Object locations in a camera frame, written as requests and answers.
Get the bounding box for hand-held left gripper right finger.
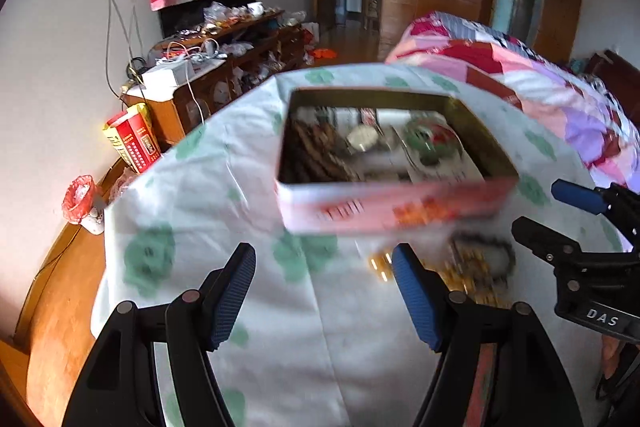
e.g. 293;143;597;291
391;243;583;427

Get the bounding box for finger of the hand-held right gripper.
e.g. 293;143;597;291
551;179;640;254
511;216;602;274

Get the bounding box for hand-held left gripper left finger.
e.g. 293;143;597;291
60;243;257;427

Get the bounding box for pink tin box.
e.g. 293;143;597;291
275;88;520;236

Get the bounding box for green round ornament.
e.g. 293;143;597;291
404;119;464;168

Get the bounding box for person's right hand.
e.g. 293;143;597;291
599;335;628;380

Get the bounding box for green cloud print tablecloth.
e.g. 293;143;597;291
92;63;632;427

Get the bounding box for wooden bed headboard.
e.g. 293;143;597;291
585;49;640;130

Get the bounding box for pink patchwork quilt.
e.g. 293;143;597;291
385;11;640;188

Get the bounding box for trash bin with red bag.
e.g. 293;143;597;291
61;175;107;236

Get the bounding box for red and yellow bag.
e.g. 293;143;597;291
103;103;162;174

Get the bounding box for white box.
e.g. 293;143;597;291
141;61;197;89

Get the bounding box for wooden tv cabinet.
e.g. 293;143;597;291
122;9;307;146

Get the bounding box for black bead bracelet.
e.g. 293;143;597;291
451;231;517;289

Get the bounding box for white cable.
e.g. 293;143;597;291
184;61;207;124

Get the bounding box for black cables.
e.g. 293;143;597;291
105;0;147;102

